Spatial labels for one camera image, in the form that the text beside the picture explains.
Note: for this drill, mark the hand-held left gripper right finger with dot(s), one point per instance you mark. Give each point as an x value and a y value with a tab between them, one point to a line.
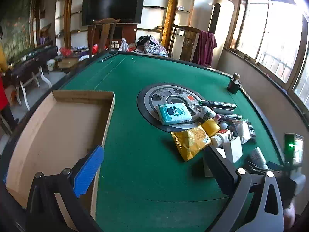
222	171

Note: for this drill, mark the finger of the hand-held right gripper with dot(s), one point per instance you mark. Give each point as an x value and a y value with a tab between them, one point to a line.
275	166

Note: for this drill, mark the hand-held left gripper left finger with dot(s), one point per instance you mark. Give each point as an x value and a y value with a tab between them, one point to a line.
88	169

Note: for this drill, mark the small white jar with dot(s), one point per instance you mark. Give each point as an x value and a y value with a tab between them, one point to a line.
257	156

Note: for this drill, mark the white square box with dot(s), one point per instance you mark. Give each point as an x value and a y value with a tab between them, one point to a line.
233	149

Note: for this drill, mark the small white bottle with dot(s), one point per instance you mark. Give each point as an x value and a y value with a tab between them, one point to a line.
220	137

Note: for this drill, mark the yellow foil packet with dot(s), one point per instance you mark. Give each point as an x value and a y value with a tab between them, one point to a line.
190	142

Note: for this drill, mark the yellow round jar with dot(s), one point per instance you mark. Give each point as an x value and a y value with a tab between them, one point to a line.
211	127

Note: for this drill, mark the black and clear packet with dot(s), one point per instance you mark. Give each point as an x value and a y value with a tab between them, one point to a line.
243	130

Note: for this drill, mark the shallow cardboard box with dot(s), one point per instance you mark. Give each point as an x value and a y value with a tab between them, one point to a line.
67	125

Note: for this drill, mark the black cosmetic tube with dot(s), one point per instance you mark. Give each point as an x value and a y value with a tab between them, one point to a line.
229	117

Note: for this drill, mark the white bottle green label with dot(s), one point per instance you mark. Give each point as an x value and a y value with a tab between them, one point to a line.
208	112

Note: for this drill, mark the green-capped silver tube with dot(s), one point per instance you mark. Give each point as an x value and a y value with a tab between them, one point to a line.
217	104

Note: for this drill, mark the teal tissue pack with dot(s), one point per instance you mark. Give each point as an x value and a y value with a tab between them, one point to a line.
172	113

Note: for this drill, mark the person's right hand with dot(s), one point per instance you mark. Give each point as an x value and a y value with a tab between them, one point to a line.
289	216

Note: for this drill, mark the small black bottle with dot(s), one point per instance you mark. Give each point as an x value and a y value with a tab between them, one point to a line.
233	84

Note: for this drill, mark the round metal table centre disc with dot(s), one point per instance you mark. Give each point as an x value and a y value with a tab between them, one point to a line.
154	96

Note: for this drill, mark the brown cardboard carton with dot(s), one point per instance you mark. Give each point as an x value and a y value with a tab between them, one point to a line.
70	62

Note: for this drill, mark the white bucket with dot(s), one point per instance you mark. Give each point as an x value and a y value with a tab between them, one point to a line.
50	65

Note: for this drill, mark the wood framed window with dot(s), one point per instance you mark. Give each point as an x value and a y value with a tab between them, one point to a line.
272	36

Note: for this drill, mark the dark pen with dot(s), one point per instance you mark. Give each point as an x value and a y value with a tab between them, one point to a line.
109	56

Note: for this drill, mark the red plastic bag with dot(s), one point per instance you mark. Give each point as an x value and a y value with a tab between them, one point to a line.
65	51

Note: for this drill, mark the dark mahjong table white legs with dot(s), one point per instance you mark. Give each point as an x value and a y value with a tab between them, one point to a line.
31	60

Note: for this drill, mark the purple cloth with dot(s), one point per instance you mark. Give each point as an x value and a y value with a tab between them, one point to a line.
205	48

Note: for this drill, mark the white plastic bag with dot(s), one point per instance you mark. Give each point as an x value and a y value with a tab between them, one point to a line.
123	45

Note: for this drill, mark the wooden chair carved backrest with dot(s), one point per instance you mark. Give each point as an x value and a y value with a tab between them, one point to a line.
187	42

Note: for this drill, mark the white standing air conditioner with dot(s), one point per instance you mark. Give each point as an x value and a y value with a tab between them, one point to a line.
221	29

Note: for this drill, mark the floral fabric bag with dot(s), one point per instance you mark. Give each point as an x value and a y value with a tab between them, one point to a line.
154	47

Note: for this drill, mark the dark wooden armchair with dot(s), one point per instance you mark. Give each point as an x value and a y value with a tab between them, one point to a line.
104	29

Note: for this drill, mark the black flat television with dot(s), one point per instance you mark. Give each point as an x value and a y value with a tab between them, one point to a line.
111	7

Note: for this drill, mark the large floral wall painting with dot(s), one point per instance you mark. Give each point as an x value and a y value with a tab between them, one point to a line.
17	29

